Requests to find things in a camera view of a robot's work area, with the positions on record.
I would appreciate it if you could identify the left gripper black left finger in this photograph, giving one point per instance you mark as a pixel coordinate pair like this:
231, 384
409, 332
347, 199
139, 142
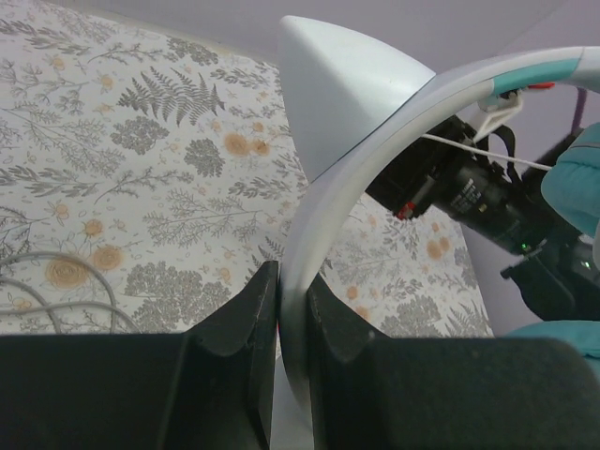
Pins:
210, 387

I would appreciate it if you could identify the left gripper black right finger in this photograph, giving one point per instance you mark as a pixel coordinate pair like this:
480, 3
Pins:
372, 391

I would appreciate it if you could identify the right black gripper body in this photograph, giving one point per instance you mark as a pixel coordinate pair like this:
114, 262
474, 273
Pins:
469, 188

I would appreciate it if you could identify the teal white headphones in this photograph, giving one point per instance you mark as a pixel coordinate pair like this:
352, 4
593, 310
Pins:
353, 104

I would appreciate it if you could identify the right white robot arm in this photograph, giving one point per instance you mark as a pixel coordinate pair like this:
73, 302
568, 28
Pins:
556, 276

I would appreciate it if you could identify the floral table mat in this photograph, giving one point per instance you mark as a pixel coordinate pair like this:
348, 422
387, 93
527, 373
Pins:
144, 177

